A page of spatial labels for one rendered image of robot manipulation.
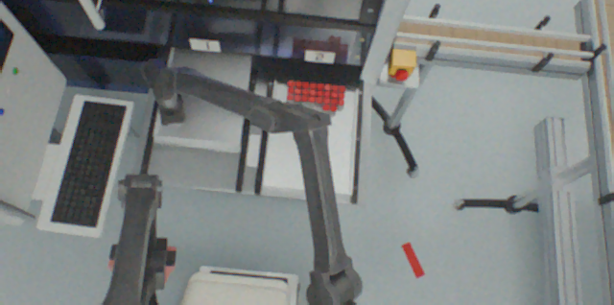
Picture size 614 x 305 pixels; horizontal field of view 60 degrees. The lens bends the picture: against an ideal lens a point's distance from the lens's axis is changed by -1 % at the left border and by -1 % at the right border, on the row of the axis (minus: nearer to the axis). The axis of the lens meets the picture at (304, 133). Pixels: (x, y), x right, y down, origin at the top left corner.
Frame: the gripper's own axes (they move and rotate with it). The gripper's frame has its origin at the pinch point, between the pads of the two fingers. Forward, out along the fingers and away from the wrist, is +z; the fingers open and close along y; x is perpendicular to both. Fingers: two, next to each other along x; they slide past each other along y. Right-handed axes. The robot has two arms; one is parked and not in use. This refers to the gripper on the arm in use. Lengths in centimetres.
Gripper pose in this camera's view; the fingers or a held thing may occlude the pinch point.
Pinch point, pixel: (176, 118)
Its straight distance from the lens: 164.0
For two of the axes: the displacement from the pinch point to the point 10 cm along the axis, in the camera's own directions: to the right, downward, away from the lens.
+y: -2.0, -9.3, 3.2
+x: -9.8, 1.6, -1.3
